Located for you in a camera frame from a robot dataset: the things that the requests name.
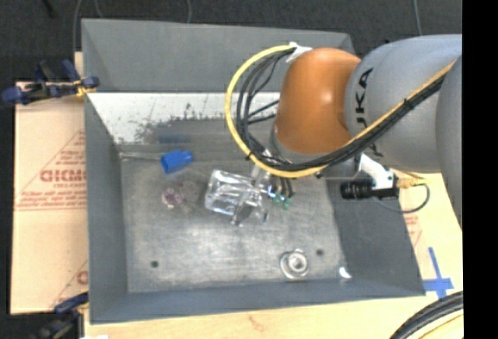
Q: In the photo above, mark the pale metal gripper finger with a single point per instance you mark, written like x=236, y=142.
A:
x=264, y=213
x=242, y=214

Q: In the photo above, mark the grey metal bin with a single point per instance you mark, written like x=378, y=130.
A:
x=218, y=248

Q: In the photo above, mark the small white piece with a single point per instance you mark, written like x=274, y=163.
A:
x=344, y=272

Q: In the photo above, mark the brown cardboard board red print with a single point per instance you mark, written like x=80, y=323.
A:
x=46, y=236

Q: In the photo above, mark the black cylinder on white bracket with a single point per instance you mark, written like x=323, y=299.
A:
x=357, y=189

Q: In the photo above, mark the blue plastic block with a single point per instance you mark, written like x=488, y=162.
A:
x=177, y=161

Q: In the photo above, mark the pink clear plastic thing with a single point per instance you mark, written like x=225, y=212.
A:
x=173, y=197

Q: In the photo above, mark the clear glass box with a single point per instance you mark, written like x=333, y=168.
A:
x=223, y=193

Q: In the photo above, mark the clear glass round dish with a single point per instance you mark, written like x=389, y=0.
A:
x=294, y=263

